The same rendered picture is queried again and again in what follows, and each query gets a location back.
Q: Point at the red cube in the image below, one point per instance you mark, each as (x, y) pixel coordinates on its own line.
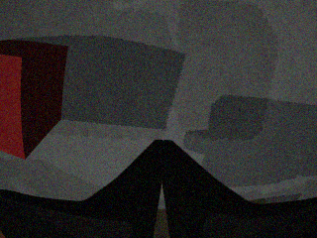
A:
(31, 90)

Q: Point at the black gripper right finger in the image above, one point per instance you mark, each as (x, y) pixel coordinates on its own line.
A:
(199, 206)

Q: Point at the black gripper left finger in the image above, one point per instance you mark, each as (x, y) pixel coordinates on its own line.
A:
(126, 208)

